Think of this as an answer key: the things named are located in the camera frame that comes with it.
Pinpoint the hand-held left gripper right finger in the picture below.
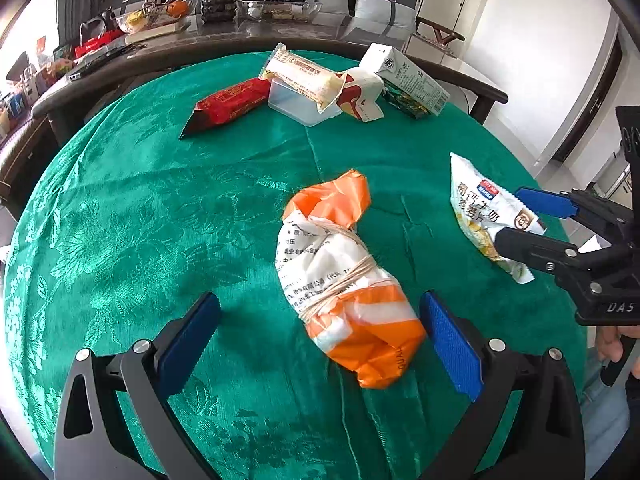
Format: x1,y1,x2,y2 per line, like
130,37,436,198
419,290,586,480

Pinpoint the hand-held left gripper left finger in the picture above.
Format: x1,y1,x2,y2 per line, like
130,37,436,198
52,291,222,480

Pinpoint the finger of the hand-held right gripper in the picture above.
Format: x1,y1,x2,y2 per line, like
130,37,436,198
515,186,593,220
495,227,581,275

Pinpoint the white and yellow snack packet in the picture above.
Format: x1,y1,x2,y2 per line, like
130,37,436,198
449,152,547,285

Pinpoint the orange and white bag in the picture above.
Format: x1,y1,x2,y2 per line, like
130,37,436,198
275,170,427,390

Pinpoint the white and green milk carton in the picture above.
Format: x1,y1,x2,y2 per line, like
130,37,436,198
359,42,452,121

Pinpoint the white and red paper bag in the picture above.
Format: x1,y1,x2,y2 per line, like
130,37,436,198
335,66,386,123

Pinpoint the red snack packet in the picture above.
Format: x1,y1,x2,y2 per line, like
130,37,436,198
179,77,273,140

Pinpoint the person's right hand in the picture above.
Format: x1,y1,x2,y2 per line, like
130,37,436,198
594,326,626,363

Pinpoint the dark wooden door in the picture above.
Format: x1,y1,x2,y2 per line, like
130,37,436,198
552,35,623,163

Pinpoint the green patterned tablecloth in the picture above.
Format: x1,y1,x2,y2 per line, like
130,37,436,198
2,50,588,480

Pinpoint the floral sofa cover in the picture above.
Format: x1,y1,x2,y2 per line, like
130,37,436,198
410,30,456,53

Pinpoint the brown side cabinet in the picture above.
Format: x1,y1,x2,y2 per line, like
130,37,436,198
0,115,61,201

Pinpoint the clear plastic box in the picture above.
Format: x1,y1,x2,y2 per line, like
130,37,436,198
267,77,346,127

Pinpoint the cream bread wrapper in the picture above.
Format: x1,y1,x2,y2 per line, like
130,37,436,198
259,42,356,113

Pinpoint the brown glass-top coffee table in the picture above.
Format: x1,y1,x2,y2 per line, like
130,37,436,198
31,10,510,136

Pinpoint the black phone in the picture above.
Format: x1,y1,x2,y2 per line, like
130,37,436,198
66,52,118,82

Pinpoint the cluster of small bottles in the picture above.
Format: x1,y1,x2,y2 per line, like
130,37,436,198
0,35,76,126

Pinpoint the red box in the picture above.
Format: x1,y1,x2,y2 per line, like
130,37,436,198
75,30,126,58

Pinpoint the white book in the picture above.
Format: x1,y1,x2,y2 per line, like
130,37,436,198
125,17,191,45

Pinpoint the glass tray with dark fruit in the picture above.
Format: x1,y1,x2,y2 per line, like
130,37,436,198
237,0,323,23

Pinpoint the glass fruit bowl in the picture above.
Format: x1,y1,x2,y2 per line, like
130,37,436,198
115,0,196,33

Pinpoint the dark handbag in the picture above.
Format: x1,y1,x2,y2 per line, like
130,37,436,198
80,7,118,43

